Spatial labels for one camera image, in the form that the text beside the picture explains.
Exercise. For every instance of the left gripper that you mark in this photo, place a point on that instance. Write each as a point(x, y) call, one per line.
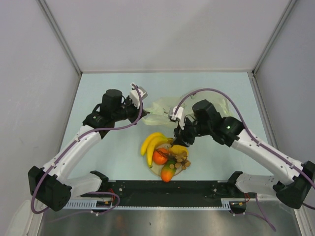
point(136, 112)

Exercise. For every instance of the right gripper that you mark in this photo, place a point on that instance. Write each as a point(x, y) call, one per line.
point(181, 135)

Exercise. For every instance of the yellow fake bell pepper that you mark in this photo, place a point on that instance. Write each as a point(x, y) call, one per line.
point(178, 150)

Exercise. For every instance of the brown fake longan bunch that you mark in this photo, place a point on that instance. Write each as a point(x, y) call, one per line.
point(181, 162)

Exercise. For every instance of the yellow fake banana bunch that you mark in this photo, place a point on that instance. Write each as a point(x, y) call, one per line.
point(151, 143)

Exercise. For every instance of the pale green plastic bag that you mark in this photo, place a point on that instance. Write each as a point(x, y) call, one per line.
point(158, 112)

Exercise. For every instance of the small orange fake fruit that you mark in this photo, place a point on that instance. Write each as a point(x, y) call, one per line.
point(168, 171)

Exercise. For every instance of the pink ceramic plate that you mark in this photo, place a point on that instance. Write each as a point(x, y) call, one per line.
point(156, 169)

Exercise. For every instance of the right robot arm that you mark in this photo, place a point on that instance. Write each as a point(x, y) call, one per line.
point(290, 179)

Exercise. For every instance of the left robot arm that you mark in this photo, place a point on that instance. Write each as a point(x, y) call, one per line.
point(95, 127)

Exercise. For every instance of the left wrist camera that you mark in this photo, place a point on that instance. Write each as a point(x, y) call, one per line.
point(136, 94)

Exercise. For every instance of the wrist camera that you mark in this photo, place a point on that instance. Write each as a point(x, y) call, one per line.
point(136, 94)
point(177, 114)

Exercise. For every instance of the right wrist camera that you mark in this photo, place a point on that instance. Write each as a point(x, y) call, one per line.
point(177, 114)

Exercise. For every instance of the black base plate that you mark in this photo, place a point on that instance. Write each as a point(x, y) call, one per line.
point(176, 193)

